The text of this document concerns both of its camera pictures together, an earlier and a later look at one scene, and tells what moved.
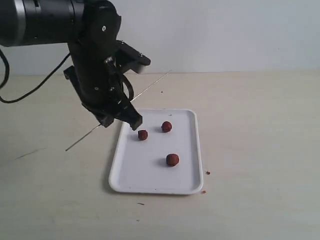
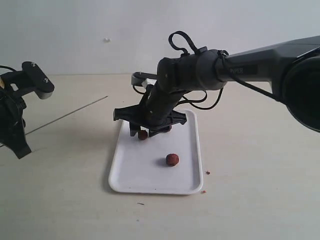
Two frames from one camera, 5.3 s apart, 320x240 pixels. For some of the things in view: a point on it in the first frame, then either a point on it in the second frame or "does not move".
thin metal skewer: x=131 y=101 → x=62 y=117
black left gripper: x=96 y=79 → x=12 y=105
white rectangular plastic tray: x=162 y=155 does not move
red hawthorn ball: x=142 y=134 does not move
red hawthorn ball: x=172 y=159 does not move
